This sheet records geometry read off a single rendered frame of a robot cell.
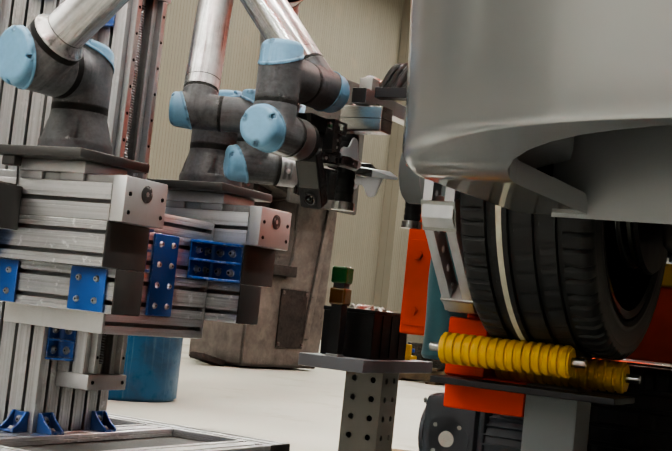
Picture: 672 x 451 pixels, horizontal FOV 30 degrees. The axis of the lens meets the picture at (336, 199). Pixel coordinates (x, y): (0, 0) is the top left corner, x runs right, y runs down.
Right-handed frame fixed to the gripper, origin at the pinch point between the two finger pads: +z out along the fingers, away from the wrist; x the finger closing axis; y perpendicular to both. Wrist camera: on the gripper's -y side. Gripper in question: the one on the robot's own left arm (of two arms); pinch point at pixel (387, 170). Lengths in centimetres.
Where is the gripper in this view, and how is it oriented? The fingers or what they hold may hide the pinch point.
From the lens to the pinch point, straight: 270.2
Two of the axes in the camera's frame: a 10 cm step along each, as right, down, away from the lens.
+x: 2.8, 1.5, -9.5
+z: 9.5, 1.0, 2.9
